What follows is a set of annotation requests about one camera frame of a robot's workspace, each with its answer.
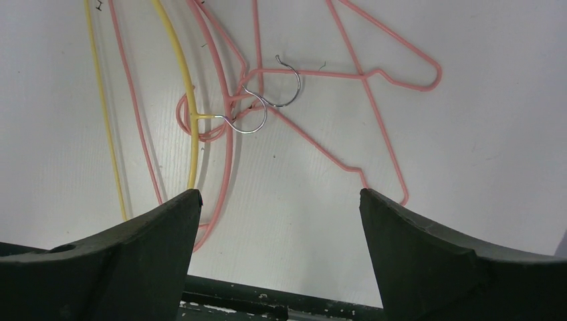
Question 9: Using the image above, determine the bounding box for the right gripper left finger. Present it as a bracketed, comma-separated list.
[1, 189, 203, 320]

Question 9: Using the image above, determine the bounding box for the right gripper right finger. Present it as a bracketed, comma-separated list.
[359, 189, 566, 320]

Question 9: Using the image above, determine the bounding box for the pink plastic hanger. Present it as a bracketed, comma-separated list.
[107, 0, 302, 253]

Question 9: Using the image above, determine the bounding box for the yellow hanger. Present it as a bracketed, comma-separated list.
[84, 0, 268, 221]

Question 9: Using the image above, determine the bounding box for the pink wire hanger lower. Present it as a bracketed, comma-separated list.
[176, 0, 409, 207]

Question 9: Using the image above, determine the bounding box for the pink wire hanger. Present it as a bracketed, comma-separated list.
[176, 0, 409, 207]
[221, 1, 442, 106]

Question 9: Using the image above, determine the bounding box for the pink wire hanger upper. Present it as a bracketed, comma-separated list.
[221, 1, 442, 106]

